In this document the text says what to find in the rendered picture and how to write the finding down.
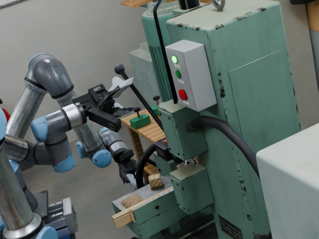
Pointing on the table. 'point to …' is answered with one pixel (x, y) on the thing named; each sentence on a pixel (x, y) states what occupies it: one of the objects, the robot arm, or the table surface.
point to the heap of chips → (131, 200)
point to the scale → (159, 196)
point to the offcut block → (154, 180)
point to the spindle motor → (149, 20)
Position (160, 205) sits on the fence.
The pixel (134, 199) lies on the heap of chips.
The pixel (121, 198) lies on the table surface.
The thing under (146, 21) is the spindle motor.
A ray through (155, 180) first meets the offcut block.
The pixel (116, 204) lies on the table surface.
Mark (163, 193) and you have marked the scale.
